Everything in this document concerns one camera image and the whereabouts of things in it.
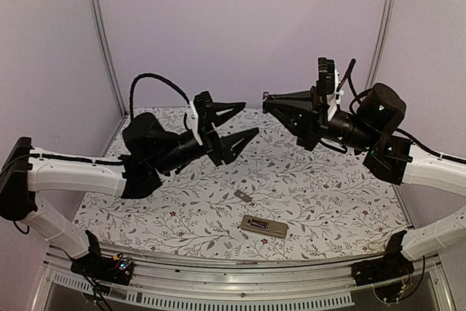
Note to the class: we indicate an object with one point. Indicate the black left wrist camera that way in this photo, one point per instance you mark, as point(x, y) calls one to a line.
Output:
point(198, 117)

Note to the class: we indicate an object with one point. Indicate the floral patterned table mat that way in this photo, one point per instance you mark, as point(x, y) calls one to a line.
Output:
point(332, 205)

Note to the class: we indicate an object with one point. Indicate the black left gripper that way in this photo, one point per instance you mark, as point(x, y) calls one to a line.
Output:
point(225, 150)

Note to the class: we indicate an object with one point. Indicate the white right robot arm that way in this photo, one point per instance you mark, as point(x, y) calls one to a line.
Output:
point(431, 183)

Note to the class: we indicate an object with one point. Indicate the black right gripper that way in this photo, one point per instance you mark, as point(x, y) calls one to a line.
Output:
point(298, 119)

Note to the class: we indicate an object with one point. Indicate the aluminium front rail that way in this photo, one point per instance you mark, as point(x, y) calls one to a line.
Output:
point(163, 281)

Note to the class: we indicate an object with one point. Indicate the right aluminium corner post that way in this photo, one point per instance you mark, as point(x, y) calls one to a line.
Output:
point(381, 38)

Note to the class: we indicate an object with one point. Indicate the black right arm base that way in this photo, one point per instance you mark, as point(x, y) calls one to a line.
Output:
point(391, 265)

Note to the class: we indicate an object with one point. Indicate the aluminium corner post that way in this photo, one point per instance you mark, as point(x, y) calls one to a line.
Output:
point(381, 38)
point(105, 50)

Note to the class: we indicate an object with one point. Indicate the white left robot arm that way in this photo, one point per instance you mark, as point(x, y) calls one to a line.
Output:
point(30, 170)

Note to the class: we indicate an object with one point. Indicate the left aluminium corner post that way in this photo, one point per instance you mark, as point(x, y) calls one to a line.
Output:
point(105, 50)

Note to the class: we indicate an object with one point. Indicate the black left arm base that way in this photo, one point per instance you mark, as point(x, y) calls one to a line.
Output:
point(117, 269)

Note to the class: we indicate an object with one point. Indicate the grey remote battery cover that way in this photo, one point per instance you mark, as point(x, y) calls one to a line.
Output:
point(243, 196)

